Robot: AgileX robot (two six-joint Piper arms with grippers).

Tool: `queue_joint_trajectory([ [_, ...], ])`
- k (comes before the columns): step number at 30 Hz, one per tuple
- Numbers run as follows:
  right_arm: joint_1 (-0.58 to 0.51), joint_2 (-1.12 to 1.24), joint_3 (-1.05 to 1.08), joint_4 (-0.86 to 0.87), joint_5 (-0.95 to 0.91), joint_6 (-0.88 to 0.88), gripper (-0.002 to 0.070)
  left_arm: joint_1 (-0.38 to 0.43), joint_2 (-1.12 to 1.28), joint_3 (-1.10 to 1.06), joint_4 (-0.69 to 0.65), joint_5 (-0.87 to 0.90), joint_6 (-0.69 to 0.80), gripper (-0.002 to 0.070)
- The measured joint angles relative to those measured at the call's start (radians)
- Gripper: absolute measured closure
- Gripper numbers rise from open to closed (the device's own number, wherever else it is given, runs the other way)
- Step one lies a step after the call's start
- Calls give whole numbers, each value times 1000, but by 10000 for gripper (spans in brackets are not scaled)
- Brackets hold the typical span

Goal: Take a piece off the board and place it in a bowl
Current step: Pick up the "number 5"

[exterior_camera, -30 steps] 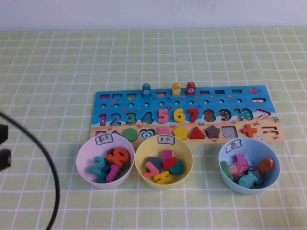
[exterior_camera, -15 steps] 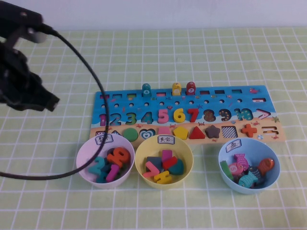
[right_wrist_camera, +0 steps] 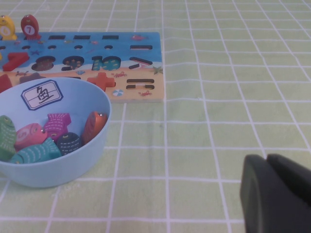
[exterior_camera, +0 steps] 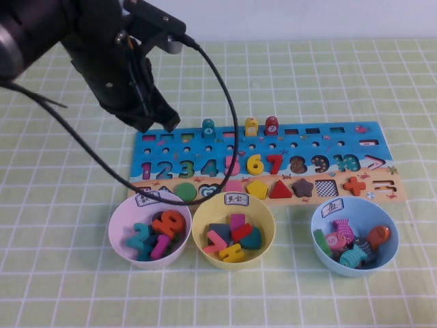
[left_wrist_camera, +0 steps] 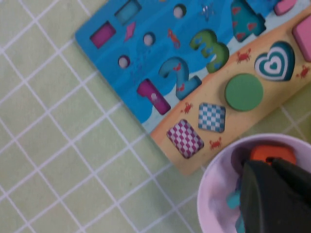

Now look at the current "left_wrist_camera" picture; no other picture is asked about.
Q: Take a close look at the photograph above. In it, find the orange wooden number ten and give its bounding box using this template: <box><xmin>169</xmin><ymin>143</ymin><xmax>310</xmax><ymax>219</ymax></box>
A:
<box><xmin>250</xmin><ymin>145</ymin><xmax>297</xmax><ymax>166</ymax></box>

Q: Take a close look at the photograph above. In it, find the colourful wooden puzzle board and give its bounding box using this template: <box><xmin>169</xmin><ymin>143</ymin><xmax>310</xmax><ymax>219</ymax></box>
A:
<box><xmin>74</xmin><ymin>0</ymin><xmax>311</xmax><ymax>177</ymax></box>

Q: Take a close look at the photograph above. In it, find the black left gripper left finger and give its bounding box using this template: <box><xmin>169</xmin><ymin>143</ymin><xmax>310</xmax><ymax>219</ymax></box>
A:
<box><xmin>239</xmin><ymin>161</ymin><xmax>311</xmax><ymax>233</ymax></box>

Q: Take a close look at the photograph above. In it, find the teal wooden number four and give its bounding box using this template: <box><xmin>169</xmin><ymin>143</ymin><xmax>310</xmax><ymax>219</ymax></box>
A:
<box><xmin>234</xmin><ymin>215</ymin><xmax>245</xmax><ymax>233</ymax></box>

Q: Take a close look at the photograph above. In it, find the pink wooden trapezoid piece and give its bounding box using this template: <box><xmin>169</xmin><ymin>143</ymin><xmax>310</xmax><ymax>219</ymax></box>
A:
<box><xmin>292</xmin><ymin>17</ymin><xmax>311</xmax><ymax>63</ymax></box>

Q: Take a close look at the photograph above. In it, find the grey wooden number eight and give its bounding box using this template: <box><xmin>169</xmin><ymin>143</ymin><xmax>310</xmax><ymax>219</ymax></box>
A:
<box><xmin>230</xmin><ymin>147</ymin><xmax>252</xmax><ymax>168</ymax></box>

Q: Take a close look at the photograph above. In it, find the green wooden circle piece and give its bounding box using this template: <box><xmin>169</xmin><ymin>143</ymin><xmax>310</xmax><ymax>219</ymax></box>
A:
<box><xmin>225</xmin><ymin>73</ymin><xmax>264</xmax><ymax>112</ymax></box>

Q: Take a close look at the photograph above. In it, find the green checked tablecloth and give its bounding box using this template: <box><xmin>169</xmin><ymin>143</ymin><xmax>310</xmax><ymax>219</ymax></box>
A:
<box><xmin>0</xmin><ymin>0</ymin><xmax>311</xmax><ymax>233</ymax></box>

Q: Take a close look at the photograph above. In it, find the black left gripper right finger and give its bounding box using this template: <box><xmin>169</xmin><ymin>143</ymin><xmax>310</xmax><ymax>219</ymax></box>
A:
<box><xmin>271</xmin><ymin>157</ymin><xmax>311</xmax><ymax>210</ymax></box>

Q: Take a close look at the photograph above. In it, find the pink plastic bowl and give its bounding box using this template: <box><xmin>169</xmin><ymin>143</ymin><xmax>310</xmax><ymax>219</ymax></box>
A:
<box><xmin>196</xmin><ymin>133</ymin><xmax>311</xmax><ymax>233</ymax></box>

